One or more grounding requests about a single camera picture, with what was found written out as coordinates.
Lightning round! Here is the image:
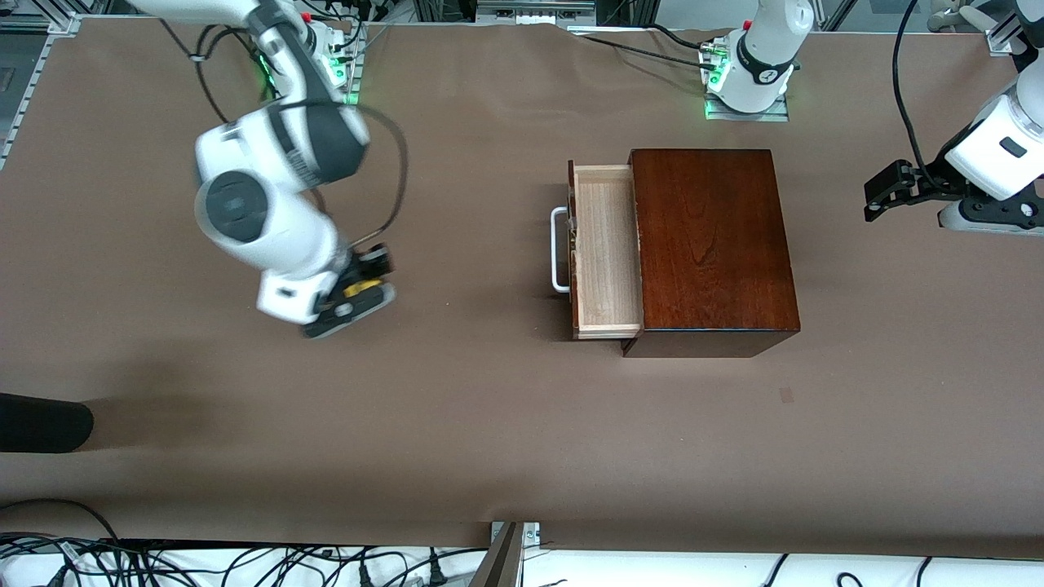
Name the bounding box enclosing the white drawer handle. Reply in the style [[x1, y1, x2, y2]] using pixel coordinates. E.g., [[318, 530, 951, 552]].
[[551, 206, 572, 294]]

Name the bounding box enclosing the light wood drawer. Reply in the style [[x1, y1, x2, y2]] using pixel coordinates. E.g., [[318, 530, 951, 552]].
[[568, 161, 645, 341]]

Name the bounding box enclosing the brown table cover sheet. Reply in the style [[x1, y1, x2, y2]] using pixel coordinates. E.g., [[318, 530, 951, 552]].
[[0, 16, 1044, 560]]

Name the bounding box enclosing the grey chair base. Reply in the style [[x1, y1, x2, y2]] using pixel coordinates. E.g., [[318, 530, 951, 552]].
[[930, 0, 1006, 33]]

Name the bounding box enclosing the dark brown wooden cabinet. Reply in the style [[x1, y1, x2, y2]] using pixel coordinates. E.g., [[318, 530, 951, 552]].
[[622, 148, 801, 358]]

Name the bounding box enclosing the grey equipment box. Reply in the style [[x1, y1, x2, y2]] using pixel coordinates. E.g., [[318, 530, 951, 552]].
[[476, 0, 596, 24]]

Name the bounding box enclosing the black ribbed foam cylinder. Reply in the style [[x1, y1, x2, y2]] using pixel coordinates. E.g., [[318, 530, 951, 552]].
[[0, 393, 95, 454]]

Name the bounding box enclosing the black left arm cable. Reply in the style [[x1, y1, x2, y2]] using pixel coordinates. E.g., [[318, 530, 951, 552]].
[[892, 0, 952, 177]]

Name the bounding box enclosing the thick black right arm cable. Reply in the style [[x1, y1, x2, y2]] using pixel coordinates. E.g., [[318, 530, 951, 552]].
[[273, 99, 409, 249]]

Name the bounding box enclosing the aluminium frame corner profile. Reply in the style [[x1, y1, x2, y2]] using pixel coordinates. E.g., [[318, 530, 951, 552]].
[[985, 8, 1030, 56]]

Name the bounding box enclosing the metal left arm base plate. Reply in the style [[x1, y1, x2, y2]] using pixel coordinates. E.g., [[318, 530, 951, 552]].
[[706, 91, 790, 123]]

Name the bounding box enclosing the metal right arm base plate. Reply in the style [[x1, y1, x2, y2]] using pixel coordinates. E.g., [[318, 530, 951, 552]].
[[326, 45, 361, 107]]

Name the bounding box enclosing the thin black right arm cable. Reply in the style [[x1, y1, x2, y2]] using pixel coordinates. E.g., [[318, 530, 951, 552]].
[[159, 18, 274, 125]]

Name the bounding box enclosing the short black table cable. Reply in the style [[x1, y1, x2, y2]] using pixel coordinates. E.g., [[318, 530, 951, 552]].
[[648, 23, 715, 51]]

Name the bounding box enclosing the long black table cable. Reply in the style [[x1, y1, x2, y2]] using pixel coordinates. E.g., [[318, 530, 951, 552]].
[[581, 34, 720, 71]]

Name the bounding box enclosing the dark metal frame post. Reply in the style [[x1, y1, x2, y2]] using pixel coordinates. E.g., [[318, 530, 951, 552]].
[[469, 522, 527, 587]]

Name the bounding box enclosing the black looped floor cable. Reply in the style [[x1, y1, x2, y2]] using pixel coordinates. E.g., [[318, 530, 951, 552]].
[[0, 499, 123, 543]]

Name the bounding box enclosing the aluminium frame rail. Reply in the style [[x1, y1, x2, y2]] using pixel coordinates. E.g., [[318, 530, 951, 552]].
[[0, 12, 82, 172]]

